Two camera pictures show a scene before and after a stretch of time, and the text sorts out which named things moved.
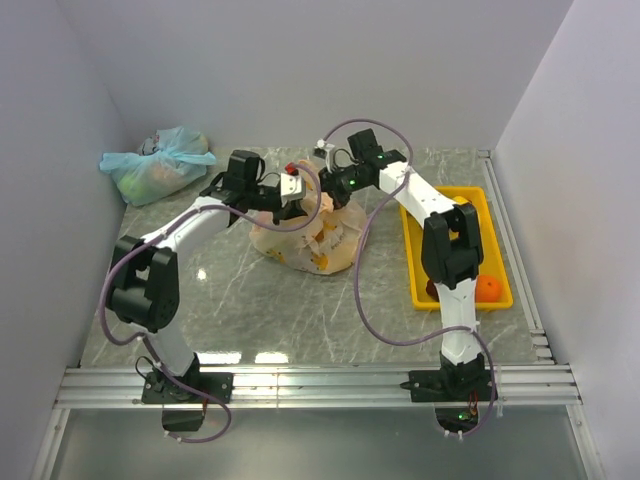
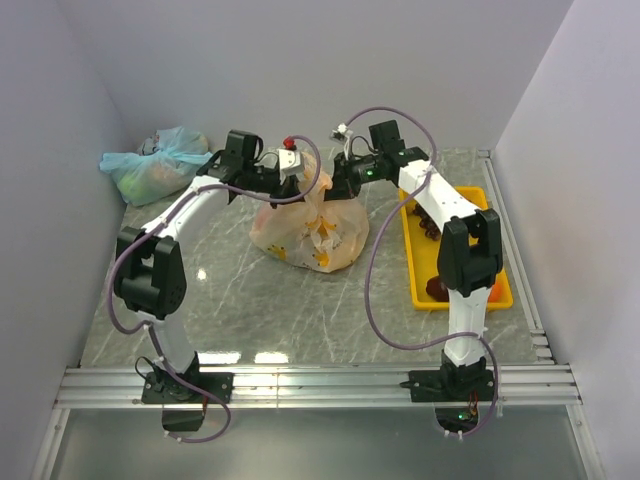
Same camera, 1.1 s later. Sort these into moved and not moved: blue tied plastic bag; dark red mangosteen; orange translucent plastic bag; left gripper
Moved: left gripper
Not moved: blue tied plastic bag; dark red mangosteen; orange translucent plastic bag
